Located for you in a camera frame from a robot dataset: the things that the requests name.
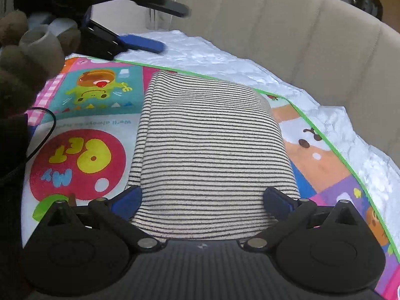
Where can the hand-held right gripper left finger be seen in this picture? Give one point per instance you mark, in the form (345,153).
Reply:
(129,200)

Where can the light grey curtain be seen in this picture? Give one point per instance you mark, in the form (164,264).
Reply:
(161,20)

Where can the white quilted mattress cover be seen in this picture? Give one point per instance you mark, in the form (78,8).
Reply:
(343,125)

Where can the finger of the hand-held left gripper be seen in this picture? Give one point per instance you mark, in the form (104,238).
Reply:
(168,6)
(143,44)

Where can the beige padded headboard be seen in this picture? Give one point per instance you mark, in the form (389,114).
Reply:
(297,37)

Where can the colourful printed play mat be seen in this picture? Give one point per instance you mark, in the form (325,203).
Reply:
(78,162)

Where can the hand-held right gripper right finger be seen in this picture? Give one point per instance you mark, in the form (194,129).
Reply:
(276,200)

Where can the striped beige garment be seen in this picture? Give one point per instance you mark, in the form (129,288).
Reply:
(212,150)

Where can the person's left hand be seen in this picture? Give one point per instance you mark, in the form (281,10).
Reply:
(28,56)

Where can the black round pot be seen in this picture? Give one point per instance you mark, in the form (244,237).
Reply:
(370,7)

